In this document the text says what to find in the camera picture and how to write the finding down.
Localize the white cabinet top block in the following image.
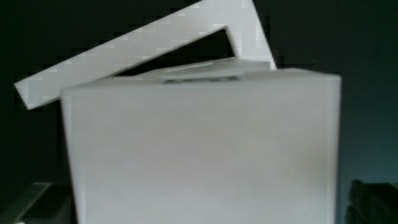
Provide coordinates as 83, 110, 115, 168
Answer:
63, 70, 342, 224

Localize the white cabinet body box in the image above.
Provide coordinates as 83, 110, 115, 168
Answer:
134, 58, 271, 81

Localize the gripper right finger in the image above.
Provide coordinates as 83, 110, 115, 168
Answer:
347, 180, 398, 224

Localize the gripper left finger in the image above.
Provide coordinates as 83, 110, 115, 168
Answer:
0, 182, 75, 224

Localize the white U-shaped obstacle wall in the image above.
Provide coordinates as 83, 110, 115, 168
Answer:
15, 0, 278, 109

